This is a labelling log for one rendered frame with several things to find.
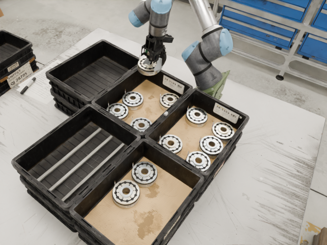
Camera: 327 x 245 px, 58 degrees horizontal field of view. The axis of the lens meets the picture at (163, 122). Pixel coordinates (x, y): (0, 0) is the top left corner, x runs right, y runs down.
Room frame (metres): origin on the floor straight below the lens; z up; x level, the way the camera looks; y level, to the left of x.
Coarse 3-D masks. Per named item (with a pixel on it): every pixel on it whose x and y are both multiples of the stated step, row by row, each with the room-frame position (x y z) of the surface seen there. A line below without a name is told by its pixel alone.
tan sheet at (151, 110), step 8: (136, 88) 1.13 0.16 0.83; (144, 88) 1.14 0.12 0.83; (152, 88) 1.15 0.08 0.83; (160, 88) 1.16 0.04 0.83; (144, 96) 1.08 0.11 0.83; (152, 96) 1.09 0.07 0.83; (144, 104) 1.03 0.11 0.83; (152, 104) 1.04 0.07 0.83; (128, 112) 0.96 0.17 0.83; (136, 112) 0.97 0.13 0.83; (144, 112) 0.97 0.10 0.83; (152, 112) 0.98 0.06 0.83; (160, 112) 0.99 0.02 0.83; (128, 120) 0.91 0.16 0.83; (152, 120) 0.93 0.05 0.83
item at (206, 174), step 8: (208, 96) 1.04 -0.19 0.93; (224, 104) 1.00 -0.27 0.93; (168, 112) 0.90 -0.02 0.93; (240, 112) 0.96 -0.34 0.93; (160, 120) 0.85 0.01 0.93; (248, 120) 0.92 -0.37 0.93; (152, 128) 0.80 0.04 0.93; (240, 128) 0.86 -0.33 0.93; (232, 136) 0.81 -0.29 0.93; (160, 144) 0.72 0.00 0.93; (168, 152) 0.69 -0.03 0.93; (224, 152) 0.72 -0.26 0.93; (184, 160) 0.66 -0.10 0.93; (216, 160) 0.69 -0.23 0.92; (192, 168) 0.63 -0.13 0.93; (208, 168) 0.63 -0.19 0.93
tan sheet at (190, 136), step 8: (184, 120) 0.96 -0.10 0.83; (208, 120) 0.98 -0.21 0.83; (216, 120) 0.98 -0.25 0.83; (176, 128) 0.90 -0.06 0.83; (184, 128) 0.91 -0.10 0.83; (192, 128) 0.91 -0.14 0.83; (200, 128) 0.92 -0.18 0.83; (208, 128) 0.92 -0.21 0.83; (184, 136) 0.86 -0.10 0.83; (192, 136) 0.86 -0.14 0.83; (200, 136) 0.87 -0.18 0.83; (184, 144) 0.81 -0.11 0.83; (192, 144) 0.82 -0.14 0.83; (224, 144) 0.84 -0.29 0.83; (184, 152) 0.77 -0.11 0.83
